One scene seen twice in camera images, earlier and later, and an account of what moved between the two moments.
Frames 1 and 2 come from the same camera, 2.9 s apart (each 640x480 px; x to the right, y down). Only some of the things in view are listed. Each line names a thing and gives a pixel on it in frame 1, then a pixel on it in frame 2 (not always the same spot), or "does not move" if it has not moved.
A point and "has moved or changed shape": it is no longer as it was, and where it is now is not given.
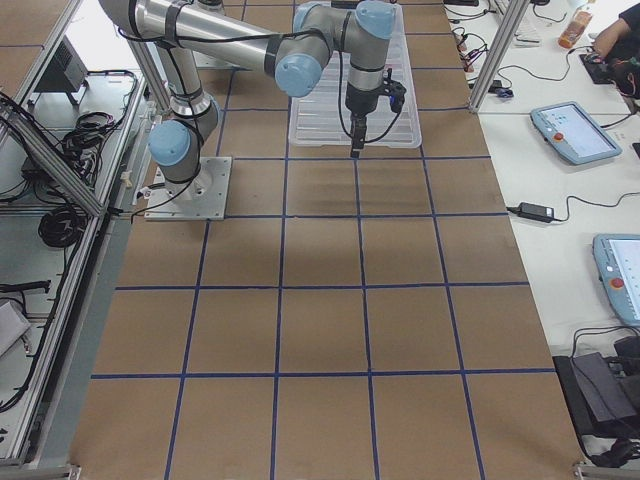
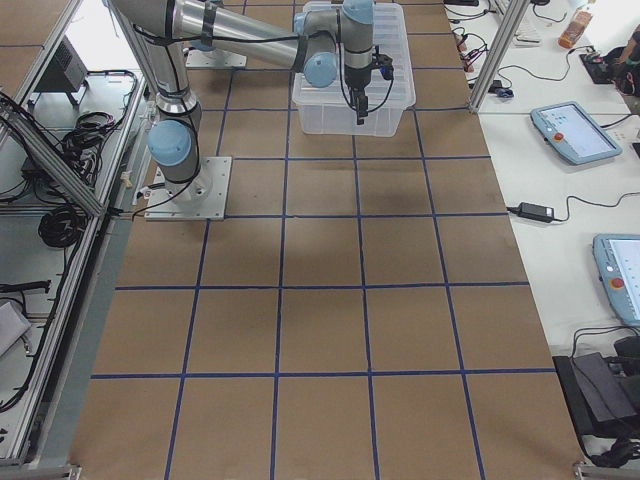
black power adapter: [534, 212] does not move
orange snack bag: [575, 27] does not move
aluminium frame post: [515, 12] does not move
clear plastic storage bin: [320, 118] has moved or changed shape
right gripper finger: [362, 131] → [363, 106]
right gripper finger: [355, 136] → [361, 106]
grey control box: [66, 73] does not move
